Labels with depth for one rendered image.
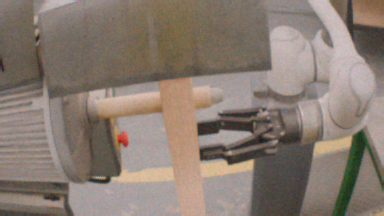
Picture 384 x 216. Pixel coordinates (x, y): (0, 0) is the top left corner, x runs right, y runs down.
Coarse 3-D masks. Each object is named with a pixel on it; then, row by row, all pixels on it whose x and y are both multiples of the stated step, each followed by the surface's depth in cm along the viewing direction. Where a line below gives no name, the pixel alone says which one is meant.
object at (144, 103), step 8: (200, 88) 83; (208, 88) 83; (128, 96) 83; (136, 96) 83; (144, 96) 83; (152, 96) 83; (200, 96) 82; (208, 96) 82; (104, 104) 82; (112, 104) 82; (120, 104) 82; (128, 104) 82; (136, 104) 82; (144, 104) 82; (152, 104) 82; (160, 104) 82; (200, 104) 83; (208, 104) 83; (104, 112) 82; (112, 112) 82; (120, 112) 82; (128, 112) 83; (136, 112) 83; (144, 112) 83; (152, 112) 83; (160, 112) 84
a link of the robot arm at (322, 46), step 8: (328, 0) 136; (336, 0) 133; (344, 0) 133; (336, 8) 136; (344, 8) 136; (344, 16) 140; (320, 32) 159; (328, 32) 149; (320, 40) 157; (328, 40) 153; (312, 48) 162; (320, 48) 157; (328, 48) 155; (320, 56) 159; (328, 56) 156; (320, 64) 161; (328, 64) 158; (320, 72) 162; (328, 72) 161; (320, 80) 165; (328, 80) 165
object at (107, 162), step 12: (108, 96) 113; (108, 120) 109; (96, 132) 110; (108, 132) 111; (96, 144) 112; (108, 144) 112; (96, 156) 114; (108, 156) 114; (120, 156) 122; (96, 168) 116; (108, 168) 116; (120, 168) 118; (96, 180) 122; (108, 180) 124
